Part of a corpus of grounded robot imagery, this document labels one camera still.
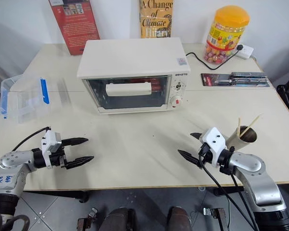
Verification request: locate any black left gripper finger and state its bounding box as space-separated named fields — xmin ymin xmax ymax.
xmin=60 ymin=137 xmax=90 ymax=148
xmin=65 ymin=155 xmax=95 ymax=170

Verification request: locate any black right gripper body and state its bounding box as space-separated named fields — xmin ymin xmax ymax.
xmin=197 ymin=142 xmax=215 ymax=166

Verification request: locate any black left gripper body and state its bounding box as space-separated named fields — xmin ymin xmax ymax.
xmin=49 ymin=145 xmax=68 ymax=170

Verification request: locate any white toaster oven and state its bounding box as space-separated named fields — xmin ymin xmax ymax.
xmin=77 ymin=36 xmax=190 ymax=115

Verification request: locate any beige paper cup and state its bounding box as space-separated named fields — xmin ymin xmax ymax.
xmin=227 ymin=125 xmax=258 ymax=150

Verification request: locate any clear box with blue latches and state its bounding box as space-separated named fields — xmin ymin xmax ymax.
xmin=0 ymin=74 xmax=72 ymax=125

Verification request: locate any black pen package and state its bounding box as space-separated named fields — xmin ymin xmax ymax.
xmin=200 ymin=71 xmax=271 ymax=88

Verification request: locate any white power strip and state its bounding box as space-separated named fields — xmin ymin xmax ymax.
xmin=235 ymin=44 xmax=255 ymax=60

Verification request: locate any candy jar with orange lid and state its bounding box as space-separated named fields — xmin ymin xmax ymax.
xmin=202 ymin=5 xmax=251 ymax=66

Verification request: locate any red book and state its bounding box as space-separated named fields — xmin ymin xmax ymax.
xmin=48 ymin=0 xmax=101 ymax=56

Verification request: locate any yellow book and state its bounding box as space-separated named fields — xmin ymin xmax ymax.
xmin=138 ymin=0 xmax=174 ymax=39

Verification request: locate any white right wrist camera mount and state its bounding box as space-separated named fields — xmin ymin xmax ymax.
xmin=198 ymin=127 xmax=228 ymax=167

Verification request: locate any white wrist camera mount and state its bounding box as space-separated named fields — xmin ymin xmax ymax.
xmin=40 ymin=130 xmax=62 ymax=167
xmin=198 ymin=127 xmax=228 ymax=167

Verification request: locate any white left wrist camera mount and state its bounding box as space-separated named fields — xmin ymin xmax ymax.
xmin=40 ymin=130 xmax=62 ymax=167

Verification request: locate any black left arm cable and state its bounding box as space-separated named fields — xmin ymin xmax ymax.
xmin=11 ymin=127 xmax=51 ymax=152

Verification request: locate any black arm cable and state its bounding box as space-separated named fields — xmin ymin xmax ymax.
xmin=198 ymin=154 xmax=260 ymax=231
xmin=11 ymin=127 xmax=51 ymax=152

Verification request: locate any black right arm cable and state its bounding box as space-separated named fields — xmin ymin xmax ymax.
xmin=198 ymin=154 xmax=260 ymax=231

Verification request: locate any small metal bracket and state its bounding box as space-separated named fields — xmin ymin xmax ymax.
xmin=203 ymin=207 xmax=227 ymax=231
xmin=77 ymin=207 xmax=99 ymax=231

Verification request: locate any white oven door handle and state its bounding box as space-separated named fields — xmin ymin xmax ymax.
xmin=105 ymin=81 xmax=152 ymax=97

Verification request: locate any black power cable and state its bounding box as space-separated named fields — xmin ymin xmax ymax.
xmin=185 ymin=51 xmax=239 ymax=71

